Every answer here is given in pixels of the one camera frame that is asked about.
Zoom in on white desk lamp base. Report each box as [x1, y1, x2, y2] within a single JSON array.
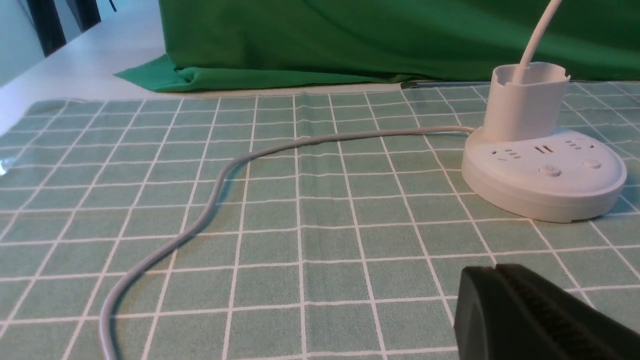
[[461, 0, 627, 223]]

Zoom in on dark green backdrop cloth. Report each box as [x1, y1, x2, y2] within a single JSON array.
[[114, 0, 640, 93]]

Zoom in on black chair legs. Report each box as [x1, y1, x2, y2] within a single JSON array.
[[18, 0, 118, 57]]

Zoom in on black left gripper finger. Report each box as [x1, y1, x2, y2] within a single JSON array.
[[454, 264, 640, 360]]

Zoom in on grey power cable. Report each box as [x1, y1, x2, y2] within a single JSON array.
[[98, 126, 476, 360]]

